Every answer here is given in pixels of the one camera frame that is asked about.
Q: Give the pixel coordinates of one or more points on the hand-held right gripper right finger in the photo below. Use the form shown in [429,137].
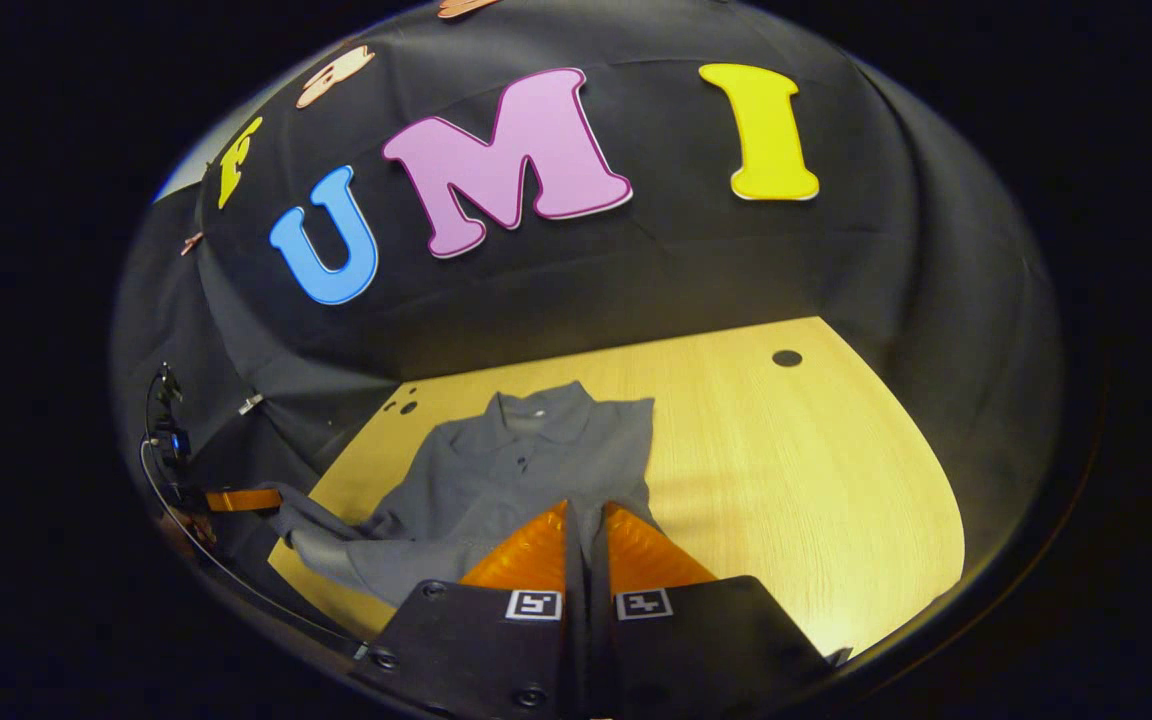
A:
[696,650]

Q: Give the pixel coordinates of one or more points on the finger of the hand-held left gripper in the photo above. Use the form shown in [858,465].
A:
[241,499]

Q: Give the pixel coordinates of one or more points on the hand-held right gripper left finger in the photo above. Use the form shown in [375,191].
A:
[476,650]

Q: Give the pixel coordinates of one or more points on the grey collared shirt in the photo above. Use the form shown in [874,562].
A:
[496,480]

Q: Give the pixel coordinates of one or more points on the white metal clip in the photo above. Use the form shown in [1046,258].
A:
[251,403]

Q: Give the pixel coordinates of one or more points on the copper metal clip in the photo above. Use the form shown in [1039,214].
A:
[192,243]

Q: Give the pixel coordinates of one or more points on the black backdrop cloth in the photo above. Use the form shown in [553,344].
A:
[836,260]

